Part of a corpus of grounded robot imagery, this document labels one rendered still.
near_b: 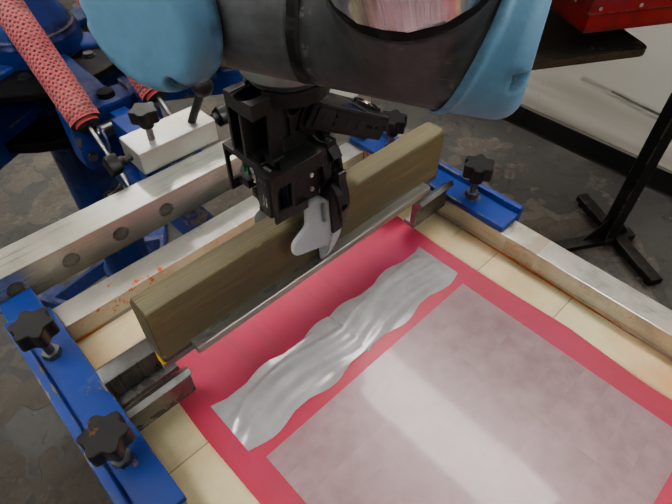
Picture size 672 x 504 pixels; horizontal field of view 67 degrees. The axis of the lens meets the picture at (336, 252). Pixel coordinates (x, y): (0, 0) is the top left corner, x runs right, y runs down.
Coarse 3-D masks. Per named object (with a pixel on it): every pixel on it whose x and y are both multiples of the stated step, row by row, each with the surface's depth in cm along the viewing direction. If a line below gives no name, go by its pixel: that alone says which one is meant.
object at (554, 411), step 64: (384, 256) 73; (448, 256) 73; (448, 320) 65; (512, 320) 65; (448, 384) 59; (512, 384) 59; (576, 384) 59; (640, 384) 59; (512, 448) 54; (576, 448) 54; (640, 448) 54
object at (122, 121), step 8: (112, 120) 81; (120, 120) 81; (128, 120) 81; (120, 128) 80; (128, 128) 80; (136, 128) 80; (120, 136) 82; (120, 144) 85; (192, 152) 76; (176, 160) 74; (160, 168) 76
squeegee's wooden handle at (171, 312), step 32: (416, 128) 62; (384, 160) 58; (416, 160) 61; (352, 192) 55; (384, 192) 60; (256, 224) 51; (288, 224) 51; (352, 224) 59; (224, 256) 48; (256, 256) 49; (288, 256) 53; (160, 288) 45; (192, 288) 45; (224, 288) 48; (256, 288) 52; (160, 320) 44; (192, 320) 48; (160, 352) 47
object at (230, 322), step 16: (416, 192) 64; (384, 208) 62; (400, 208) 62; (368, 224) 60; (352, 240) 58; (336, 256) 57; (304, 272) 55; (272, 288) 53; (288, 288) 54; (256, 304) 52; (224, 320) 51; (240, 320) 51; (208, 336) 49; (224, 336) 50
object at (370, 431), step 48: (240, 336) 64; (288, 336) 64; (240, 384) 59; (336, 384) 59; (384, 384) 59; (288, 432) 55; (336, 432) 55; (384, 432) 55; (432, 432) 55; (288, 480) 52; (336, 480) 52; (384, 480) 52; (432, 480) 52; (480, 480) 52
